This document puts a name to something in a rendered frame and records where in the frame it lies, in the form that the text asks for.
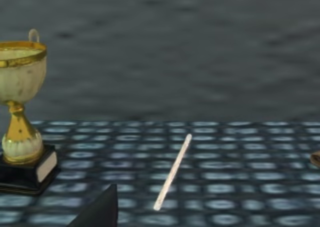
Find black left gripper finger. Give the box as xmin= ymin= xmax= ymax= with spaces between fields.
xmin=66 ymin=183 xmax=119 ymax=227

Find thin white stick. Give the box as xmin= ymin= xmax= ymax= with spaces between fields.
xmin=153 ymin=133 xmax=193 ymax=211

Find gold and white trophy cup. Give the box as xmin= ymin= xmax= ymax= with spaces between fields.
xmin=0 ymin=28 xmax=61 ymax=197

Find brown object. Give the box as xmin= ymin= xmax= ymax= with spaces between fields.
xmin=310 ymin=150 xmax=320 ymax=168

